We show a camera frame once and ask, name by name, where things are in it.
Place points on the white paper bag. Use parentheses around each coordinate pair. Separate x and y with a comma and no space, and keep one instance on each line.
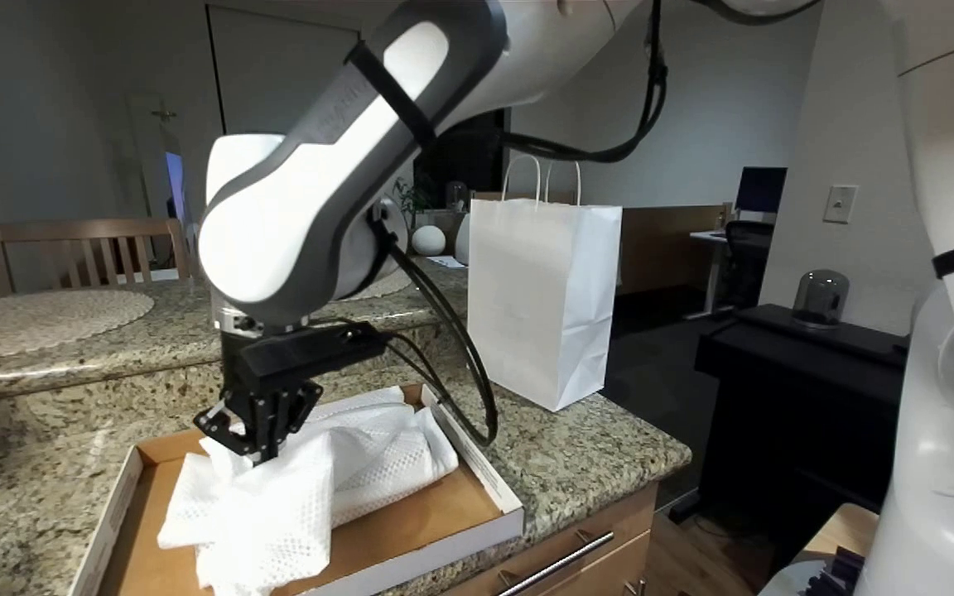
(544,309)

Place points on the white wall light switch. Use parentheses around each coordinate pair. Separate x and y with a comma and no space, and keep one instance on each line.
(840,204)

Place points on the round white vase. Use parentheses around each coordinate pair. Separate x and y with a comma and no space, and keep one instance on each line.
(429,241)

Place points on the small cardboard box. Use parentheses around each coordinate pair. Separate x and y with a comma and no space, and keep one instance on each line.
(841,531)

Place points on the round woven placemat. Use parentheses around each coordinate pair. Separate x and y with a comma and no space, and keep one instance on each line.
(24,318)

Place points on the wooden drawer front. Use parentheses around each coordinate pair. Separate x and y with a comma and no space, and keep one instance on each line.
(612,517)

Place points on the shallow cardboard tray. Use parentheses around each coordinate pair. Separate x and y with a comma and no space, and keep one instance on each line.
(423,526)

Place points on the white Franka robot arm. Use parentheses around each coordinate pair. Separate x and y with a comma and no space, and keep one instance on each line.
(311,210)

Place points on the wooden dining chair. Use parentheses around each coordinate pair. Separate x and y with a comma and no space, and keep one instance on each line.
(79,250)

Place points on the white waffle textured towel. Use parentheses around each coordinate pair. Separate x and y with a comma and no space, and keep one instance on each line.
(264,517)

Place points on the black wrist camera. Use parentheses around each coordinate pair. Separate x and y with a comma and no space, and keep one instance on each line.
(350,342)

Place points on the dark computer monitor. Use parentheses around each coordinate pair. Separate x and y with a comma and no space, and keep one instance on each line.
(759,189)

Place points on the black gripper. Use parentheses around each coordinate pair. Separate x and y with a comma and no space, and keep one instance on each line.
(274,365)

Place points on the wooden sideboard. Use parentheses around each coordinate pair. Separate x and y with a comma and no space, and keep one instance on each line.
(664,250)

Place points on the lit display screen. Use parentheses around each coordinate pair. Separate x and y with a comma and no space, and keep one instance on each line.
(178,186)

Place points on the white projector screen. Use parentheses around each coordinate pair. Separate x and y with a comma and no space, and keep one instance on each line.
(278,68)

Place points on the black office chair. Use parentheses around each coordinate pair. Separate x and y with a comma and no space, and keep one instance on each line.
(744,268)

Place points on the black piano cabinet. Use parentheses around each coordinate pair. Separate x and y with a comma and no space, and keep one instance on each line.
(795,410)

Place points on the dark window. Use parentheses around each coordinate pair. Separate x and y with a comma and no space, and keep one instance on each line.
(465,167)

